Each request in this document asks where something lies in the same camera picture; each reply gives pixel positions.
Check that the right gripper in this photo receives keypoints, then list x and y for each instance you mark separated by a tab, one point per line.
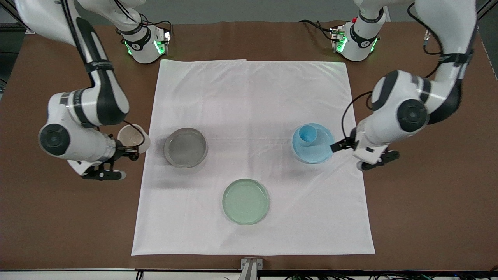
125	151

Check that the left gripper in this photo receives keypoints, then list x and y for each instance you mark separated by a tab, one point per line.
344	144

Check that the blue ceramic cup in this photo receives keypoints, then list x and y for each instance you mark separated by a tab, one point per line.
307	134

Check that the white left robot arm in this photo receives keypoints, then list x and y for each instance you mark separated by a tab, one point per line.
404	89

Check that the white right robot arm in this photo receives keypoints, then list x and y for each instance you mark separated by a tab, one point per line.
78	144

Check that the blue ceramic plate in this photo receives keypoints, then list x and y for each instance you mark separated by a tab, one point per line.
317	153

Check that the gray ceramic plate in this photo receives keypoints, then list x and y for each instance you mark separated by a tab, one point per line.
186	149

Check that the pale green ceramic plate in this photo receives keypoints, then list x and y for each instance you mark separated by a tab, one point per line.
246	202

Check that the white tablecloth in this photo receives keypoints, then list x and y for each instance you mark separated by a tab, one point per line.
249	101

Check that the black table edge rail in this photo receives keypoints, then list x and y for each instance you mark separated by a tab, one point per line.
350	273

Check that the metal table edge bracket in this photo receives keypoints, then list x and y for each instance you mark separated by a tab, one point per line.
251	268

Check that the aluminium frame rail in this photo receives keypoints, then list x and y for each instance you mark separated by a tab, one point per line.
11	28

